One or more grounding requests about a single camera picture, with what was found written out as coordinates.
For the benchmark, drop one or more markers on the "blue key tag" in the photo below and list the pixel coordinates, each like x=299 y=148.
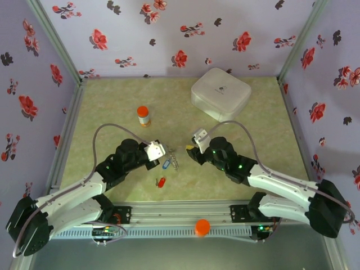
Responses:
x=166 y=164

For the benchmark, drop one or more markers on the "red key tag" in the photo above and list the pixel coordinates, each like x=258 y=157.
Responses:
x=161 y=182

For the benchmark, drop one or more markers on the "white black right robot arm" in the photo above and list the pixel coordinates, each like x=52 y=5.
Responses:
x=281 y=182

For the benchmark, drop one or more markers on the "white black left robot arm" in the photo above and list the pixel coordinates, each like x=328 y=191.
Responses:
x=76 y=191

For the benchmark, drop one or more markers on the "orange-capped pill bottle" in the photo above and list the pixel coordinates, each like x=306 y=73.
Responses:
x=143 y=118

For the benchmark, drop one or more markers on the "white square box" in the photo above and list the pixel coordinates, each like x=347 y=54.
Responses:
x=222 y=92

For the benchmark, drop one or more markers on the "orange round cap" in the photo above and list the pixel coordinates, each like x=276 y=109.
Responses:
x=202 y=227

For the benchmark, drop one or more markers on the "green circuit board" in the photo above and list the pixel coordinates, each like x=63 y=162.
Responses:
x=105 y=231

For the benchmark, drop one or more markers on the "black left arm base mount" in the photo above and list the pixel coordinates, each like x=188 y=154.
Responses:
x=123 y=215

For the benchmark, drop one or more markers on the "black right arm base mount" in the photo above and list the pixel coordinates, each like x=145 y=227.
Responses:
x=239 y=215

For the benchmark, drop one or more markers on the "aluminium left side rail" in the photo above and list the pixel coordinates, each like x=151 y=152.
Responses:
x=70 y=126

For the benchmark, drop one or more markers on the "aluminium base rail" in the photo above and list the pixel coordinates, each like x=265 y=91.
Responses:
x=180 y=213

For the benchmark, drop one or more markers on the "aluminium right side rail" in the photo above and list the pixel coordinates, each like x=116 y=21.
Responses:
x=298 y=140

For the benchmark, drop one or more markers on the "grey left frame post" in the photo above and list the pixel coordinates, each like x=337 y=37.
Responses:
x=56 y=42

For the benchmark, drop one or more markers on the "grey frame post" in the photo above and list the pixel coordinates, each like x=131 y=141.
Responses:
x=301 y=42
x=56 y=42

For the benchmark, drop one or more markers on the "grey right frame post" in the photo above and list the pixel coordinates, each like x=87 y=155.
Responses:
x=301 y=42

